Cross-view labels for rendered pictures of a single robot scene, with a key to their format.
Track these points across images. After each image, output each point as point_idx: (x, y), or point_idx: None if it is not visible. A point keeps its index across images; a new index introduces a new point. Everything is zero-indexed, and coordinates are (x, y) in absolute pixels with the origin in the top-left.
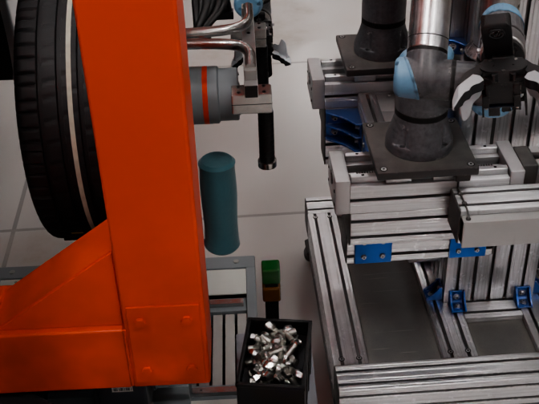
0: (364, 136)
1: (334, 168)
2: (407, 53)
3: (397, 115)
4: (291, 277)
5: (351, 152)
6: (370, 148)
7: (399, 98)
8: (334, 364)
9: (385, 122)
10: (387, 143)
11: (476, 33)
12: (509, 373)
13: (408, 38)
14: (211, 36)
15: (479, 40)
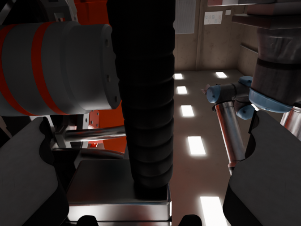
0: (261, 19)
1: (213, 6)
2: (214, 104)
3: (257, 57)
4: None
5: (244, 4)
6: (245, 23)
7: (254, 72)
8: None
9: (296, 28)
10: (257, 31)
11: (285, 113)
12: None
13: (216, 110)
14: (93, 148)
15: (234, 106)
